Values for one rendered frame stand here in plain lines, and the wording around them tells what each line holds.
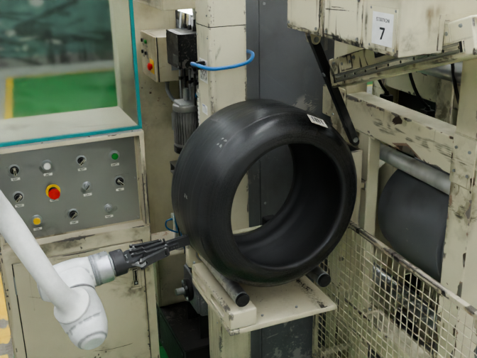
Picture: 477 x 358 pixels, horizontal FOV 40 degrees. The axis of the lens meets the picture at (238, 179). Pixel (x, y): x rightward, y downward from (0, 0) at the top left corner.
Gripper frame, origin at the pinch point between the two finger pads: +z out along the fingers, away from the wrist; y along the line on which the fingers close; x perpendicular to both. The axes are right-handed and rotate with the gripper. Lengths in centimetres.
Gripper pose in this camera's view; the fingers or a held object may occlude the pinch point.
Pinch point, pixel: (177, 242)
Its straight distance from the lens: 199.0
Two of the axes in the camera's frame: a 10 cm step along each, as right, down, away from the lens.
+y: -3.9, -3.2, 8.6
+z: 9.1, -2.8, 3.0
